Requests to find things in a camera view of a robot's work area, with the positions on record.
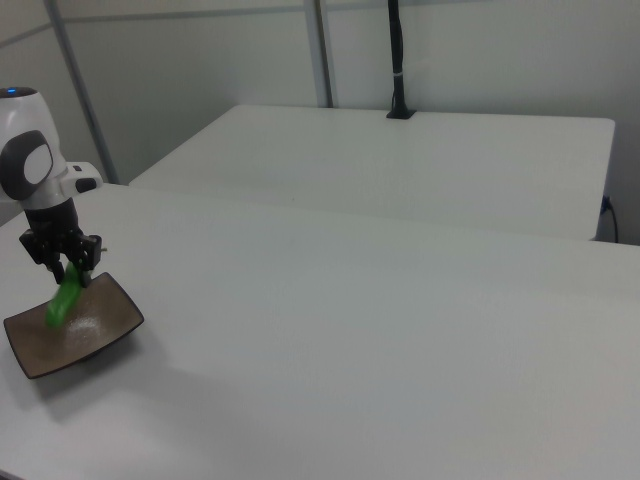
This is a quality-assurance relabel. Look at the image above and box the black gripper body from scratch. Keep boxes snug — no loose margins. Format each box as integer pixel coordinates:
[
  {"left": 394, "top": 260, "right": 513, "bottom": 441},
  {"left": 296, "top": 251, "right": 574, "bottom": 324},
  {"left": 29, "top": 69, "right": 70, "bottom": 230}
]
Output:
[{"left": 19, "top": 197, "right": 105, "bottom": 275}]

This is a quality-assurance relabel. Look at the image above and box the green chili pepper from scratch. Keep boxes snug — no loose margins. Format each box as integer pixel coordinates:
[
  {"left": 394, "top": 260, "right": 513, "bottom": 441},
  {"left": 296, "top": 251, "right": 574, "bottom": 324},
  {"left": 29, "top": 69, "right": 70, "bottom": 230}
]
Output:
[{"left": 44, "top": 243, "right": 109, "bottom": 331}]

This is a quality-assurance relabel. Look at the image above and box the brown square ceramic plate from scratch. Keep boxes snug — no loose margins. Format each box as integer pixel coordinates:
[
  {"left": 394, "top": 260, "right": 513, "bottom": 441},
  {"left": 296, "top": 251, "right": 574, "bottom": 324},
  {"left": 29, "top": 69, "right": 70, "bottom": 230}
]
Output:
[{"left": 3, "top": 271, "right": 146, "bottom": 382}]

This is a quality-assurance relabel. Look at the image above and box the white neighbouring table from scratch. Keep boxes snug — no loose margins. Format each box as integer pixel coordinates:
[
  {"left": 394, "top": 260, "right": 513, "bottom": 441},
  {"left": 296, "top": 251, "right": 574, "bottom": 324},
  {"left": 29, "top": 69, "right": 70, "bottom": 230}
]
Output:
[{"left": 128, "top": 103, "right": 617, "bottom": 242}]

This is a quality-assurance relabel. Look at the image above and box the grey slanted partition post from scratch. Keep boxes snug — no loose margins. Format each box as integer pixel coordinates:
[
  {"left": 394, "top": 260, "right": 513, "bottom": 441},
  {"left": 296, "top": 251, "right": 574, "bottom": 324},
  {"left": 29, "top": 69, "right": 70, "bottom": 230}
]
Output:
[{"left": 42, "top": 0, "right": 121, "bottom": 185}]

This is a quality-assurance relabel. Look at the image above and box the grey vertical partition post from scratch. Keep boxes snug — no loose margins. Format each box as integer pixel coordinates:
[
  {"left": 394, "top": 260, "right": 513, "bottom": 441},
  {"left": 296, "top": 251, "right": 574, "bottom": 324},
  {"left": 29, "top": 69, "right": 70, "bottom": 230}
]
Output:
[{"left": 303, "top": 0, "right": 335, "bottom": 108}]

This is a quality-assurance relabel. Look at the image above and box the black camera pole with base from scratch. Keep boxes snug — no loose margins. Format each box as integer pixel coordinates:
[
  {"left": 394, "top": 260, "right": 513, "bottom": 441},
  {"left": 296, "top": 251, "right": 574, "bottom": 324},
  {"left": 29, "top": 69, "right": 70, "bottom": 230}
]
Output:
[{"left": 385, "top": 0, "right": 418, "bottom": 121}]

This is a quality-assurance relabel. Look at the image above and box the black cable beside table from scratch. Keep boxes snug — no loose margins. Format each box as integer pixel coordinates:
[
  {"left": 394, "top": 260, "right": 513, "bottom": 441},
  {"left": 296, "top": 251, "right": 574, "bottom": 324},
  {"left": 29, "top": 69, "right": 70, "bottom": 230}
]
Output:
[{"left": 601, "top": 195, "right": 620, "bottom": 246}]

